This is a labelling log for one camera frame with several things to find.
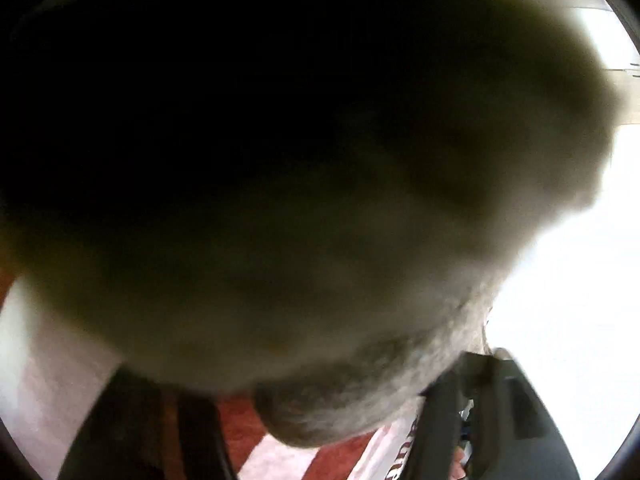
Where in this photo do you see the grey fuzzy cloth garment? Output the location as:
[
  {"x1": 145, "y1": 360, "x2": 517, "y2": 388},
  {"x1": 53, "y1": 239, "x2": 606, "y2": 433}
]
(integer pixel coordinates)
[{"x1": 0, "y1": 0, "x2": 622, "y2": 449}]

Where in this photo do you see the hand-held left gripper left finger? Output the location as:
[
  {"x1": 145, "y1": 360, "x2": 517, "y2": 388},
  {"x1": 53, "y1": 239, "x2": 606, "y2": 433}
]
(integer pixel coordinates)
[{"x1": 57, "y1": 364, "x2": 238, "y2": 480}]

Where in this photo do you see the red and white striped blanket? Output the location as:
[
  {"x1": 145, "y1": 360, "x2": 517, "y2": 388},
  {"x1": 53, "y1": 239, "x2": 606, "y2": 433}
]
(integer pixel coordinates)
[{"x1": 0, "y1": 267, "x2": 426, "y2": 480}]

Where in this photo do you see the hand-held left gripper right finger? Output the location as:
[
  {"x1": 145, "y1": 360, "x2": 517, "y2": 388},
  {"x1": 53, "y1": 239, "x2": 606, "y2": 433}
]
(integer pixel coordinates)
[{"x1": 400, "y1": 349, "x2": 582, "y2": 480}]

